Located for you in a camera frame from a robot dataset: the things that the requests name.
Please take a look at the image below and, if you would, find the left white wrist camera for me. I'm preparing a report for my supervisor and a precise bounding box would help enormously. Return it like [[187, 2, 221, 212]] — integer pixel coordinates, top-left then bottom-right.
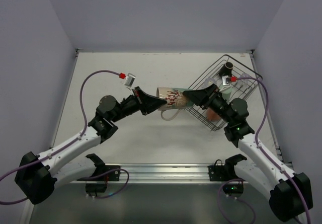
[[124, 73, 136, 88]]

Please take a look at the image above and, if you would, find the black wire dish rack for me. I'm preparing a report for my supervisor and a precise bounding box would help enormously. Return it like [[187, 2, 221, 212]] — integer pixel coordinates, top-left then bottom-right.
[[185, 54, 263, 132]]

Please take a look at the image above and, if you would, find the mint green cup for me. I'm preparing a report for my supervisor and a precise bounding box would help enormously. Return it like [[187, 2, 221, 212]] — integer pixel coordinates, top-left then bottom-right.
[[219, 86, 232, 102]]

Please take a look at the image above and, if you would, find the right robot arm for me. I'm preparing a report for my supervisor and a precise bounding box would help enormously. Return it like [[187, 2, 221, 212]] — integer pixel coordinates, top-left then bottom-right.
[[183, 85, 313, 223]]

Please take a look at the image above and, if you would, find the pink ceramic mug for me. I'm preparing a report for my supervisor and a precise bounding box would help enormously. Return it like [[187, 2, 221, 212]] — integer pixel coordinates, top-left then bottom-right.
[[206, 108, 221, 122]]

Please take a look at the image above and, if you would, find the aluminium front rail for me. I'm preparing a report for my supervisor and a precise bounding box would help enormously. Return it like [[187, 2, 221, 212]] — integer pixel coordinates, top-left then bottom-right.
[[31, 162, 297, 184]]

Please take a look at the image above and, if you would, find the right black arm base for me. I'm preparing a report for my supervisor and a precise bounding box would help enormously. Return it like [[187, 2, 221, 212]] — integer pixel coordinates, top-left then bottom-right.
[[208, 154, 247, 197]]

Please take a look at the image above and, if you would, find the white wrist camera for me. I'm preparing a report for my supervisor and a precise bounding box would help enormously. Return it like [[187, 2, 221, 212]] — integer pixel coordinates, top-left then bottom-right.
[[124, 73, 136, 88], [222, 76, 231, 87]]

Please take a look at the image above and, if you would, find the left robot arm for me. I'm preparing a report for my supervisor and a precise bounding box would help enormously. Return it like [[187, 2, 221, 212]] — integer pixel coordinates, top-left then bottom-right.
[[15, 87, 167, 204]]

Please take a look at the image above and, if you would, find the small clear glass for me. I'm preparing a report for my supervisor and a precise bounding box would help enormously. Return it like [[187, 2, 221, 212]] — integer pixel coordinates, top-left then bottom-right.
[[236, 73, 251, 91]]

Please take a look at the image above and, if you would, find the large clear plastic cup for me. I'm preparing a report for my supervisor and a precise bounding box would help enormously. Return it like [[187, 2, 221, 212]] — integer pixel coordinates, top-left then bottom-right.
[[203, 78, 216, 88]]

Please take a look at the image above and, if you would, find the beige floral mug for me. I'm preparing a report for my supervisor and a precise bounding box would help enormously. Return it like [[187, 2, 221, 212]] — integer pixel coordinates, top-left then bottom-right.
[[156, 87, 194, 121]]

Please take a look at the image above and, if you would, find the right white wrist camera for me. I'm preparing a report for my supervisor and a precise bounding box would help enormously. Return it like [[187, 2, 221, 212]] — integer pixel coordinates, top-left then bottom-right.
[[222, 76, 231, 87]]

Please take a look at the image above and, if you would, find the black mug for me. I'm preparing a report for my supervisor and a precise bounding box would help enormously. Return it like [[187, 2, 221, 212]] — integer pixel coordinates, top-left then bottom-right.
[[218, 61, 233, 77]]

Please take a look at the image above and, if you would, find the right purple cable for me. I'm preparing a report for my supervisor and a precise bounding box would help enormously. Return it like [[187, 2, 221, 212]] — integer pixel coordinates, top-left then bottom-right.
[[230, 76, 312, 224]]

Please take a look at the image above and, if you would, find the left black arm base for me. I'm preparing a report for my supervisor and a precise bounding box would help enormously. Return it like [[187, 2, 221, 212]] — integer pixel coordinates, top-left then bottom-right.
[[77, 154, 121, 199]]

